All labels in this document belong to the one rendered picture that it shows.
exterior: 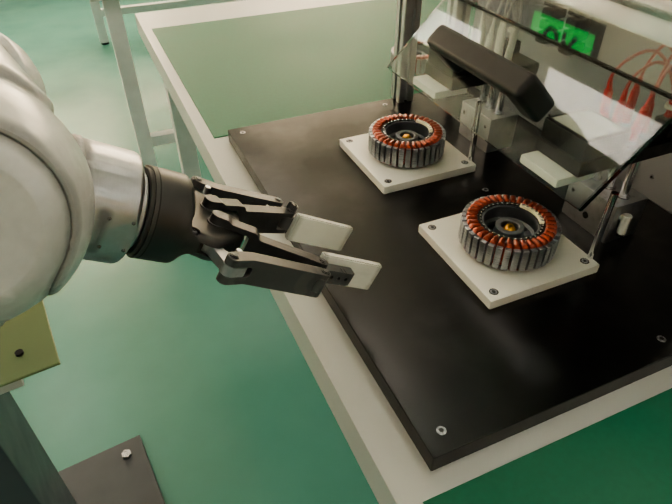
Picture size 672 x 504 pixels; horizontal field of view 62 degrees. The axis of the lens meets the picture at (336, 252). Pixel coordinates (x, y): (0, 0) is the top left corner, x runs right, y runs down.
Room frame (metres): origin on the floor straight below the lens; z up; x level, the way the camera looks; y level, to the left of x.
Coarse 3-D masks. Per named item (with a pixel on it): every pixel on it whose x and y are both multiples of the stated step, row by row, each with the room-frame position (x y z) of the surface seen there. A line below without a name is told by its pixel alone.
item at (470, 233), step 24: (480, 216) 0.53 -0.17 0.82; (504, 216) 0.55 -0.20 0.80; (528, 216) 0.54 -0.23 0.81; (552, 216) 0.52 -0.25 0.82; (480, 240) 0.49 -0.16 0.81; (504, 240) 0.48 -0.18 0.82; (528, 240) 0.48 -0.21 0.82; (552, 240) 0.48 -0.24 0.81; (504, 264) 0.47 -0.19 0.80; (528, 264) 0.47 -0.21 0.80
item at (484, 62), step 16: (448, 32) 0.41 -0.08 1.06; (432, 48) 0.42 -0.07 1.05; (448, 48) 0.40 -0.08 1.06; (464, 48) 0.39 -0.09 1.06; (480, 48) 0.38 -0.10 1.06; (448, 64) 0.42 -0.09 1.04; (464, 64) 0.38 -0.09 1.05; (480, 64) 0.37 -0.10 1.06; (496, 64) 0.36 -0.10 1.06; (512, 64) 0.35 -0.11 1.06; (496, 80) 0.35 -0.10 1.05; (512, 80) 0.34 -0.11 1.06; (528, 80) 0.33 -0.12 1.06; (512, 96) 0.33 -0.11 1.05; (528, 96) 0.33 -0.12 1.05; (544, 96) 0.34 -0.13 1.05; (528, 112) 0.33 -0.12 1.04; (544, 112) 0.34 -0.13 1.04
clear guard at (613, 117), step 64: (448, 0) 0.50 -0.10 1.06; (512, 0) 0.48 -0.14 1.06; (576, 0) 0.48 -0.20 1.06; (640, 0) 0.48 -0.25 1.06; (576, 64) 0.36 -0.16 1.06; (640, 64) 0.35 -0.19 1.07; (512, 128) 0.35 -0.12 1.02; (576, 128) 0.32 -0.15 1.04; (640, 128) 0.29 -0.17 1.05; (576, 192) 0.28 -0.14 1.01
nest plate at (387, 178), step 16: (352, 144) 0.76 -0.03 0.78; (448, 144) 0.76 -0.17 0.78; (368, 160) 0.71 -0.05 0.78; (448, 160) 0.71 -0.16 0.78; (464, 160) 0.71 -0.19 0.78; (368, 176) 0.69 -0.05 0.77; (384, 176) 0.67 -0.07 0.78; (400, 176) 0.67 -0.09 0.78; (416, 176) 0.67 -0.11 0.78; (432, 176) 0.67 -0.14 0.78; (448, 176) 0.68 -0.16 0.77; (384, 192) 0.64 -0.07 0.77
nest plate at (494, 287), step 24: (456, 216) 0.58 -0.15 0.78; (432, 240) 0.53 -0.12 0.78; (456, 240) 0.53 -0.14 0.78; (456, 264) 0.48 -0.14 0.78; (480, 264) 0.48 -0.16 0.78; (552, 264) 0.48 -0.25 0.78; (576, 264) 0.48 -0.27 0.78; (480, 288) 0.44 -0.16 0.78; (504, 288) 0.44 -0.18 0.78; (528, 288) 0.44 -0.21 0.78
